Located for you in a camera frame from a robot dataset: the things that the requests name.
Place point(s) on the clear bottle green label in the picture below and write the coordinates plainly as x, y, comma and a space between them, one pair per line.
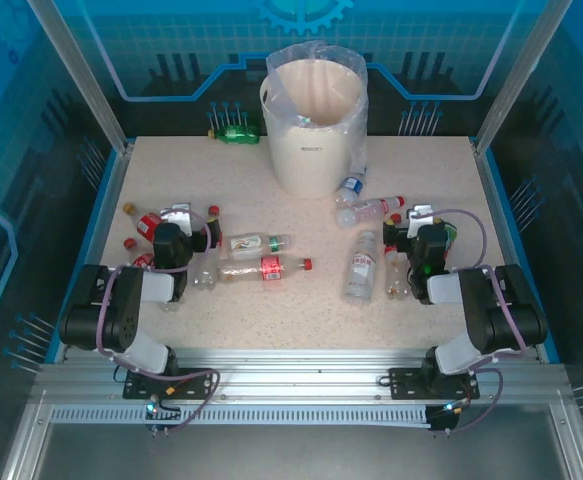
452, 236

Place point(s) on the cola bottle red cap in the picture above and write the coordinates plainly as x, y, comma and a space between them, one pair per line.
271, 267
205, 277
143, 261

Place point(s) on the cola bottle orange cap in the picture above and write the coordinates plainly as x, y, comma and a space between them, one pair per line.
148, 226

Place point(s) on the small clear bottle red cap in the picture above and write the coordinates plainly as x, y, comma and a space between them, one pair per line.
396, 280

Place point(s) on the pink label bottle red cap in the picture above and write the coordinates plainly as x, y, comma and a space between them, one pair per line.
366, 212

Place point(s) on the large white label bottle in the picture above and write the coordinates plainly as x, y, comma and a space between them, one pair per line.
362, 270

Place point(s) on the tea bottle green neck label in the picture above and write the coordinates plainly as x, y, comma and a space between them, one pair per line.
251, 245

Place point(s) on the blue label water bottle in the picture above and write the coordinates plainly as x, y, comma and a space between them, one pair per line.
353, 185

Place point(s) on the green plastic bottle yellow cap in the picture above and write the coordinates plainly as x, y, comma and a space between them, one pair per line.
238, 134

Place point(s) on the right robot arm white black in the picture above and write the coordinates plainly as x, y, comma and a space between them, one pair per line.
511, 320

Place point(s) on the white bin with plastic liner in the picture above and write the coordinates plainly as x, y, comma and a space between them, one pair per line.
358, 130

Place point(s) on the cream round waste bin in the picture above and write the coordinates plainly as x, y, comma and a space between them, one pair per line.
303, 165

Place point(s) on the grey metal lower shelf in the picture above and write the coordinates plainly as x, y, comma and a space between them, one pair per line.
296, 455

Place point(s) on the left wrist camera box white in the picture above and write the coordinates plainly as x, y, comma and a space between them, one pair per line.
183, 217

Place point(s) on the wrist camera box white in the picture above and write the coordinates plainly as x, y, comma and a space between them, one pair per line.
421, 220
183, 217

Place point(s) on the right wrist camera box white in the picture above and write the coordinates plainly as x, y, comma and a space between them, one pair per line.
421, 220

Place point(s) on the aluminium table side rail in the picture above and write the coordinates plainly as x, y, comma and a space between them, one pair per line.
486, 170
107, 220

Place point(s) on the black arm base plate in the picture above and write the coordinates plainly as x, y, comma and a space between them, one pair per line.
196, 382
403, 382

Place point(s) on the aluminium mounting rail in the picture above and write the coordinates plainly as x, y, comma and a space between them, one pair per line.
296, 375

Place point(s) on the aluminium frame post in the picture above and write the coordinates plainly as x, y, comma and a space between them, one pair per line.
518, 75
86, 75

